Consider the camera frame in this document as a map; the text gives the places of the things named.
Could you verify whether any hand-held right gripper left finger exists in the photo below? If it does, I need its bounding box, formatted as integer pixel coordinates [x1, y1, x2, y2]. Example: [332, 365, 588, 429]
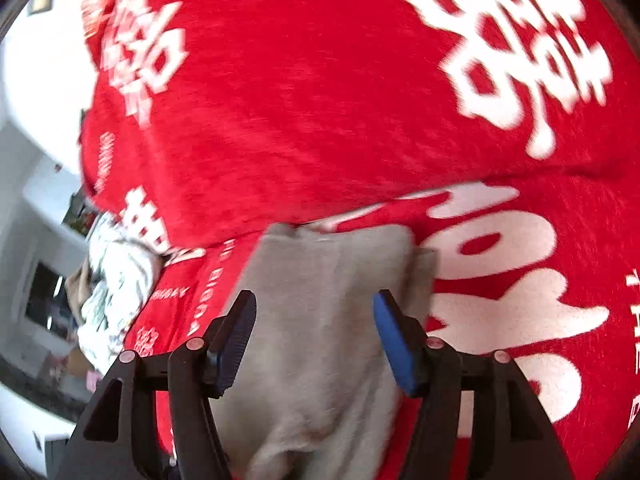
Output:
[52, 290, 258, 480]

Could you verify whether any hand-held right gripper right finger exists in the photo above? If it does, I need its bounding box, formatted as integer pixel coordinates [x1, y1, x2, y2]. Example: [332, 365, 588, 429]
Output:
[372, 289, 577, 480]

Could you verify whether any grey knitted garment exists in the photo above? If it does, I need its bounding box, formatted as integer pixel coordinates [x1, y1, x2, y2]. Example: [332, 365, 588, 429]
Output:
[210, 222, 439, 480]

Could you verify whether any light blue floral quilt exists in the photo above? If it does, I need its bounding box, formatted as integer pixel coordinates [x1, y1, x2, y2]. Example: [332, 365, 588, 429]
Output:
[79, 212, 164, 376]

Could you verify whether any tan cloth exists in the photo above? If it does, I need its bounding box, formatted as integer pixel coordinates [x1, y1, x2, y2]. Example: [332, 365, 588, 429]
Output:
[65, 254, 98, 326]

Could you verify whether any white cabinet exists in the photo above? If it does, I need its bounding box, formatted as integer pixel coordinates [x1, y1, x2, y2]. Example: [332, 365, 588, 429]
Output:
[0, 125, 93, 356]

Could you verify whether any red printed blanket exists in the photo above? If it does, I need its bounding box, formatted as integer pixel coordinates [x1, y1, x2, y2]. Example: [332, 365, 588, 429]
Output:
[77, 0, 640, 480]

